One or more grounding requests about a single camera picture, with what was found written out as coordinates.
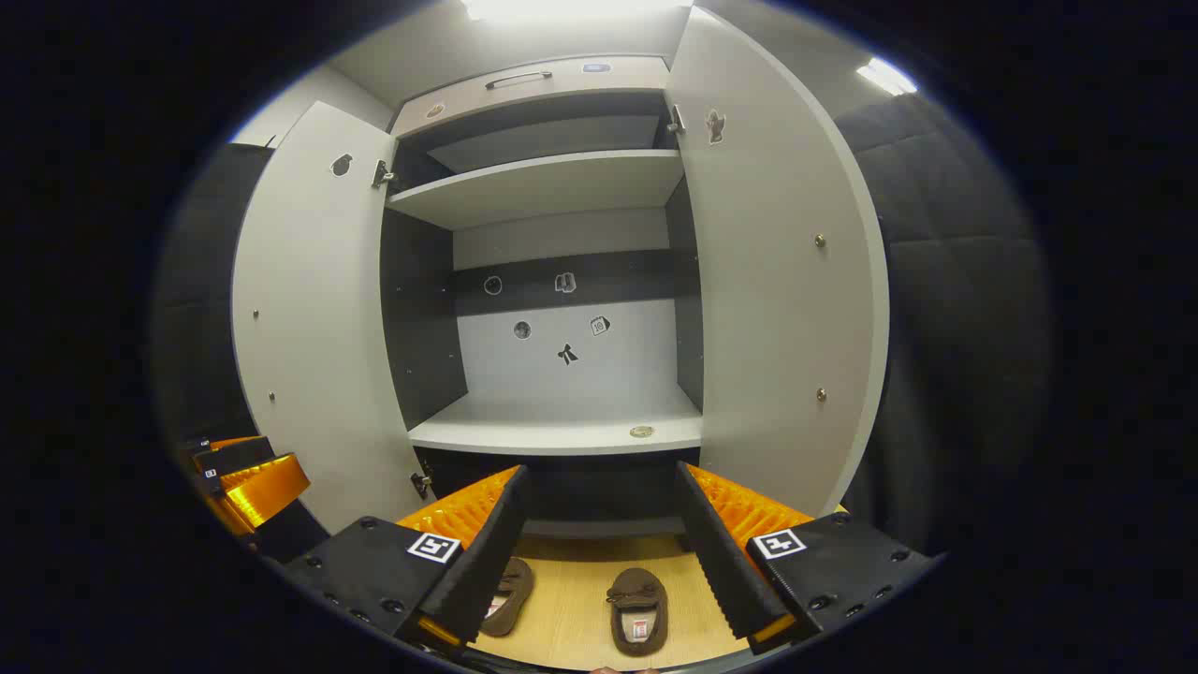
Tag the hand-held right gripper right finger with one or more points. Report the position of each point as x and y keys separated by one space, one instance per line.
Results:
x=716 y=552

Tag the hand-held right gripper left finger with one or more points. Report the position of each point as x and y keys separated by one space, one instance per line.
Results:
x=487 y=562

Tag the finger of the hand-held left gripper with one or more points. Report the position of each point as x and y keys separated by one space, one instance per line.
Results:
x=262 y=487
x=229 y=454

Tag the brown fuzzy shoe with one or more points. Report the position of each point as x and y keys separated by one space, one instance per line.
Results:
x=515 y=585
x=636 y=599

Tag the grey shoe cabinet door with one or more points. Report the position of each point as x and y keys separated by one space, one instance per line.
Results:
x=318 y=328
x=767 y=281

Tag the metal door hinge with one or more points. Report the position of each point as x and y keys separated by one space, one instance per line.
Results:
x=382 y=173
x=676 y=119
x=421 y=484

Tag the grey cabinet drawer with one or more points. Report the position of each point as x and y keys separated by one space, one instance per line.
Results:
x=608 y=80

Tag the narrow ceiling light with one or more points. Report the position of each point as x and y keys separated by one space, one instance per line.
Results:
x=886 y=77

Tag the large ceiling light panel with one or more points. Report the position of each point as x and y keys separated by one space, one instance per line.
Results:
x=571 y=7

